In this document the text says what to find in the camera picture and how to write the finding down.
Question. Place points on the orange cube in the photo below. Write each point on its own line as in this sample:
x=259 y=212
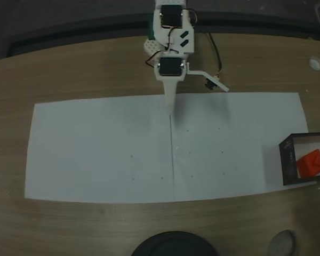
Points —
x=312 y=164

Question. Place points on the brown open box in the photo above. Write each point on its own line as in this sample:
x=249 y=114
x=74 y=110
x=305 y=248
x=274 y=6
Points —
x=288 y=162

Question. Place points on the green table clamp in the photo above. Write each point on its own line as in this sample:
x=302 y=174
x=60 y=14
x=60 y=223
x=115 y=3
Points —
x=151 y=29

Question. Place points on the white paper sheet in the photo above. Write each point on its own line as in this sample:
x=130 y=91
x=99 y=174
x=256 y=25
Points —
x=82 y=160
x=224 y=165

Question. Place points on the white round table cap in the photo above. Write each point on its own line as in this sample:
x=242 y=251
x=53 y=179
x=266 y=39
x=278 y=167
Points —
x=315 y=63

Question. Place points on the black round lamp base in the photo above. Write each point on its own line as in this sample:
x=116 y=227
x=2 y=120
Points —
x=174 y=245

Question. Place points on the white camera mount with camera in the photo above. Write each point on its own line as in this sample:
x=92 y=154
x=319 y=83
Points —
x=210 y=80

